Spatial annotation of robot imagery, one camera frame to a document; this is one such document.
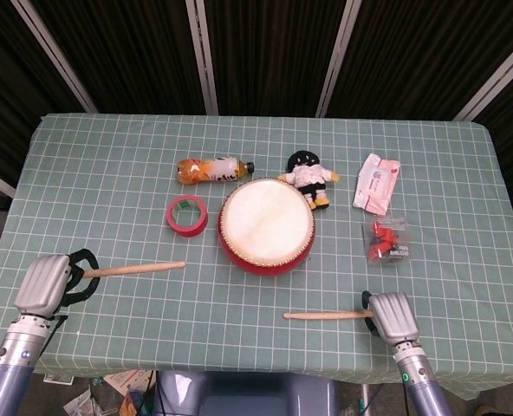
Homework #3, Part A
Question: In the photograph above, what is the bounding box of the black-headed plush doll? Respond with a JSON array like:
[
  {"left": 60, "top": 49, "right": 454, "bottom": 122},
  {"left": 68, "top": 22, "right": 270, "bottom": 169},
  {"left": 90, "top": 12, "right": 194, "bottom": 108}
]
[{"left": 276, "top": 149, "right": 341, "bottom": 211}]

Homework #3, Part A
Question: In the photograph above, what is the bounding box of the green checked tablecloth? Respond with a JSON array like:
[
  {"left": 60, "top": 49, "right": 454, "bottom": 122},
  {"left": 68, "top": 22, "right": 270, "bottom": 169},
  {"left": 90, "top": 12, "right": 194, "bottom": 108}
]
[{"left": 0, "top": 113, "right": 513, "bottom": 395}]

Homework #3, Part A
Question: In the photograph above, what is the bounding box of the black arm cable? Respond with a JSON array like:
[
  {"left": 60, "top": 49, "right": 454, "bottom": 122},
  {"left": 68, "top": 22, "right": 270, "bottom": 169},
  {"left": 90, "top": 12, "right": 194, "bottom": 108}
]
[{"left": 39, "top": 315, "right": 69, "bottom": 352}]

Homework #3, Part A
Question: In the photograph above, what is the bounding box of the clear bag with red parts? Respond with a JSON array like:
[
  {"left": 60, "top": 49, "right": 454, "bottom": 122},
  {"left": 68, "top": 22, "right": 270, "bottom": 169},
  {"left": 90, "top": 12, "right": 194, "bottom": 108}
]
[{"left": 361, "top": 218, "right": 412, "bottom": 267}]

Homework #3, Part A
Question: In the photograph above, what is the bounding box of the white pink wet wipes pack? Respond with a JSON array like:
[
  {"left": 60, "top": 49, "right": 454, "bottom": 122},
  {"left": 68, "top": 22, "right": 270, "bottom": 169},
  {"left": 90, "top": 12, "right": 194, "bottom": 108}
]
[{"left": 352, "top": 153, "right": 401, "bottom": 215}]

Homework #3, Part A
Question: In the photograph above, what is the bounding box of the red drum with white skin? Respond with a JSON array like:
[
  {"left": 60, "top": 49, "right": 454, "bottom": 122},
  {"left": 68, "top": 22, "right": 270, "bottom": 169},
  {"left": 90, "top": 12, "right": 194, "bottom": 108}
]
[{"left": 217, "top": 179, "right": 316, "bottom": 277}]

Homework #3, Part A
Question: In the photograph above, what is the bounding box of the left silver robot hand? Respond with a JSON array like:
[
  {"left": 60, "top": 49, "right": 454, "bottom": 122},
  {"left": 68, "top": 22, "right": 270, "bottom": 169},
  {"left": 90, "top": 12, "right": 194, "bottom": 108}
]
[{"left": 13, "top": 249, "right": 101, "bottom": 322}]

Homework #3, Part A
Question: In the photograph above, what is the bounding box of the orange drink plastic bottle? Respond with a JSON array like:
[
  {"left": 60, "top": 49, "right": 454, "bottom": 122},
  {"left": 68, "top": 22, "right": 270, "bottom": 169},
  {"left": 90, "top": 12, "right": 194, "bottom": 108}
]
[{"left": 176, "top": 156, "right": 256, "bottom": 185}]

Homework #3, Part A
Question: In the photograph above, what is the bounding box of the wooden drumstick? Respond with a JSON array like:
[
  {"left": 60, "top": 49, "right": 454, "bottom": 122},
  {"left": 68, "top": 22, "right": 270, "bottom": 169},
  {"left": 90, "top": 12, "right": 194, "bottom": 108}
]
[
  {"left": 282, "top": 309, "right": 374, "bottom": 322},
  {"left": 82, "top": 261, "right": 187, "bottom": 279}
]

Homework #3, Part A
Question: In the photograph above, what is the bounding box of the white table leg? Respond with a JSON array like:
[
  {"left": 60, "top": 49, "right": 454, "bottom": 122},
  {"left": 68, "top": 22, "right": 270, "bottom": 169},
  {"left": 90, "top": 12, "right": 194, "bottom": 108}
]
[{"left": 359, "top": 383, "right": 373, "bottom": 416}]

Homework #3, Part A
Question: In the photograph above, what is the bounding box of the paper litter pile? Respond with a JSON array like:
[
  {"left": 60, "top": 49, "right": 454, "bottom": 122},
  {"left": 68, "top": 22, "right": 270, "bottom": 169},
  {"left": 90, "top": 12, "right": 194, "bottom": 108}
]
[{"left": 43, "top": 370, "right": 158, "bottom": 416}]

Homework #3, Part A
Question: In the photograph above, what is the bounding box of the red adhesive tape roll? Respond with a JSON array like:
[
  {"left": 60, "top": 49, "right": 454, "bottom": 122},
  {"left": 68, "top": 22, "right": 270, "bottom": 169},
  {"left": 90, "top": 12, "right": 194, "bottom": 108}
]
[{"left": 166, "top": 195, "right": 209, "bottom": 238}]

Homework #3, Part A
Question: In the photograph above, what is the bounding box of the blue-grey robot torso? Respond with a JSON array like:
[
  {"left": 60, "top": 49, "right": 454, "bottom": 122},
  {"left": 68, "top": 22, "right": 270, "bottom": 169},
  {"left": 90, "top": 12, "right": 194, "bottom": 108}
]
[{"left": 155, "top": 370, "right": 340, "bottom": 416}]

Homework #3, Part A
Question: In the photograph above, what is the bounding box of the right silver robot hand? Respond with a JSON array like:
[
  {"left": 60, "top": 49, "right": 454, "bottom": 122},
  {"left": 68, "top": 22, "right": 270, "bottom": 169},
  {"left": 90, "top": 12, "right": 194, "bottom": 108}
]
[{"left": 360, "top": 291, "right": 419, "bottom": 347}]

